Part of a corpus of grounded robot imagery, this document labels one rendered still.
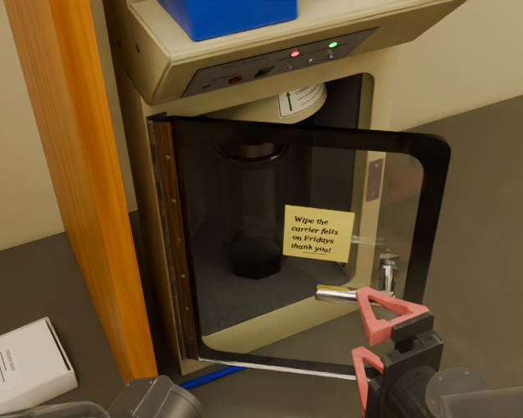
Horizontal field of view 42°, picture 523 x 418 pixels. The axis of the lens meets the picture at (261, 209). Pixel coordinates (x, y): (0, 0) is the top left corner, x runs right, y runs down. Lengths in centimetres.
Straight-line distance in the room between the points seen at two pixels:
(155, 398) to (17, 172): 75
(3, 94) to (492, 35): 102
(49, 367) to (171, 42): 59
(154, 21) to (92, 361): 60
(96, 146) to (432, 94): 107
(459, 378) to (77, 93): 40
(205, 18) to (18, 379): 63
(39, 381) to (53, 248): 32
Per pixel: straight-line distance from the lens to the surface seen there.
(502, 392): 27
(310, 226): 77
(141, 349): 82
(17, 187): 127
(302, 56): 70
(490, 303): 118
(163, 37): 61
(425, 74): 154
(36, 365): 105
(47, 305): 118
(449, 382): 61
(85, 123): 62
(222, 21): 60
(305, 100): 85
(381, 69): 86
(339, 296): 78
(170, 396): 58
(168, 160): 75
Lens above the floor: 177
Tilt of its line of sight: 40 degrees down
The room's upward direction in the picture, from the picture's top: 1 degrees counter-clockwise
